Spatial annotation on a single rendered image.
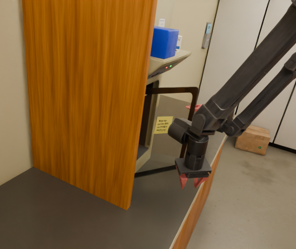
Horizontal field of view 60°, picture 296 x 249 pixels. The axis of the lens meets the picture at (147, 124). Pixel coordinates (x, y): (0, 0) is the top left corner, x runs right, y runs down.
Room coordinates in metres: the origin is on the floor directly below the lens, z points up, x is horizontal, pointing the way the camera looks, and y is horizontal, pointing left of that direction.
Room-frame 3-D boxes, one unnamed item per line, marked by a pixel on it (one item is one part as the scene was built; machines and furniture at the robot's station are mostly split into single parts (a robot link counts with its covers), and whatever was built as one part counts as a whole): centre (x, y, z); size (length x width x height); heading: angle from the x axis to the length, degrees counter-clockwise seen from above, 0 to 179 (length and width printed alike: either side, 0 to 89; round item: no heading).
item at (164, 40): (0.92, 0.00, 1.56); 0.10 x 0.10 x 0.09; 68
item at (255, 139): (3.35, -1.50, 0.14); 0.41 x 0.33 x 0.29; 74
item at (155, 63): (1.00, -0.03, 1.46); 0.32 x 0.11 x 0.10; 158
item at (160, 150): (0.95, -0.06, 1.19); 0.30 x 0.01 x 0.40; 122
